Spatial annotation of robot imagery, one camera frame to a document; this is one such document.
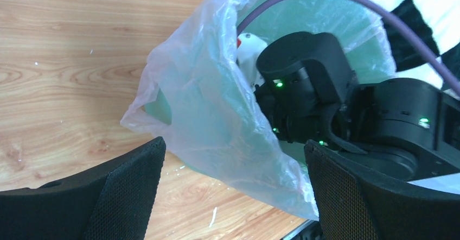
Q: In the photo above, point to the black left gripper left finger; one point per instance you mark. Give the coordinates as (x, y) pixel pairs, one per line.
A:
(112, 200)

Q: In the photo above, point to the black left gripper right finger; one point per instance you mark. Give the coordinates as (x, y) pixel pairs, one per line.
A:
(356, 202)

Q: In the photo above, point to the pink translucent trash bag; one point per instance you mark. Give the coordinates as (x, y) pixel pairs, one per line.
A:
(223, 105)

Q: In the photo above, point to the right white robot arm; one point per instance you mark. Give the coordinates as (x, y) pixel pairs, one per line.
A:
(403, 127)

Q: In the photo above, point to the black white checkered blanket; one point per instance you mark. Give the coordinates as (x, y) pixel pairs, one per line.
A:
(436, 22)

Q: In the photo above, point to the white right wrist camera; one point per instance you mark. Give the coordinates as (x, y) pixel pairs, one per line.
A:
(249, 47)

